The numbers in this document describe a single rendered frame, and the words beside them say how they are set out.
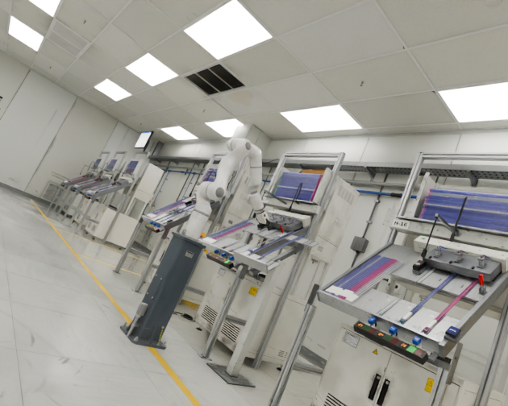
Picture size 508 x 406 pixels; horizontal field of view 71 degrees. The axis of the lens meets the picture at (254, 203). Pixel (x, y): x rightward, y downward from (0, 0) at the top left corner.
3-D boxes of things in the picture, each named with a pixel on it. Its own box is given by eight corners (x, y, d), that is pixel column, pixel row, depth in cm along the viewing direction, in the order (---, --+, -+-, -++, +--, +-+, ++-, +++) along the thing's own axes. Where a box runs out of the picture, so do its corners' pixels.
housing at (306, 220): (306, 234, 298) (303, 219, 294) (269, 225, 337) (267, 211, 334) (312, 231, 303) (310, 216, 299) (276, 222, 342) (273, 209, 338)
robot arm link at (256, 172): (243, 165, 276) (243, 204, 281) (254, 167, 262) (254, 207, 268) (252, 164, 280) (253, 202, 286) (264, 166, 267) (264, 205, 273)
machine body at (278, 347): (232, 362, 265) (265, 283, 275) (190, 325, 321) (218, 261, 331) (289, 374, 303) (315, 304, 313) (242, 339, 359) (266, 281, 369)
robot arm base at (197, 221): (185, 237, 228) (197, 210, 231) (171, 230, 242) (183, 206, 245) (206, 246, 240) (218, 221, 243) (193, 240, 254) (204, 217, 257)
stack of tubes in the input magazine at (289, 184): (310, 201, 299) (322, 173, 303) (272, 195, 340) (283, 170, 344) (319, 207, 306) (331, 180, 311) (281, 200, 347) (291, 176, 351)
